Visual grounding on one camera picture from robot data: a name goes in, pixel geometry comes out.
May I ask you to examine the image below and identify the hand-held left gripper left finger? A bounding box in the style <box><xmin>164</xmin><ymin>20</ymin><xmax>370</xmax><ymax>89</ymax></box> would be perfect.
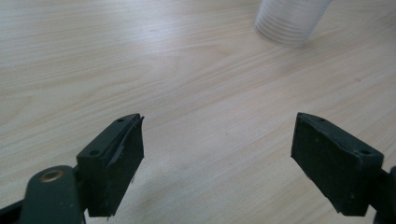
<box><xmin>76</xmin><ymin>113</ymin><xmax>146</xmax><ymax>218</ymax></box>

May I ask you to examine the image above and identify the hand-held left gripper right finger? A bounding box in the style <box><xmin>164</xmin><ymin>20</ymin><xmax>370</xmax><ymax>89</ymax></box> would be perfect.
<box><xmin>290</xmin><ymin>112</ymin><xmax>385</xmax><ymax>217</ymax></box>

